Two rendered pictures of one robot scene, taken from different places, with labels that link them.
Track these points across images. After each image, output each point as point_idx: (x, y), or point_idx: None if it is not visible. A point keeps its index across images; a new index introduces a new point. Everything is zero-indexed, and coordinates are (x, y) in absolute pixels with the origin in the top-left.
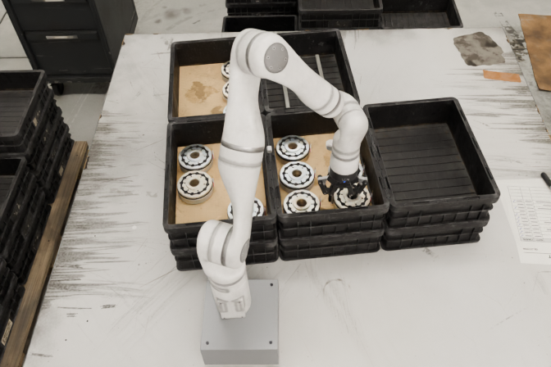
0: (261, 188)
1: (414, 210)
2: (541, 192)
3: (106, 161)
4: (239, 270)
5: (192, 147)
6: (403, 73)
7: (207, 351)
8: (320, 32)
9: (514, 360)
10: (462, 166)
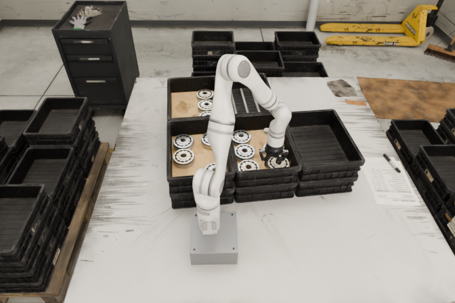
0: None
1: (316, 169)
2: (384, 165)
3: (126, 147)
4: (217, 201)
5: (181, 136)
6: (300, 100)
7: (193, 254)
8: None
9: (379, 259)
10: (340, 148)
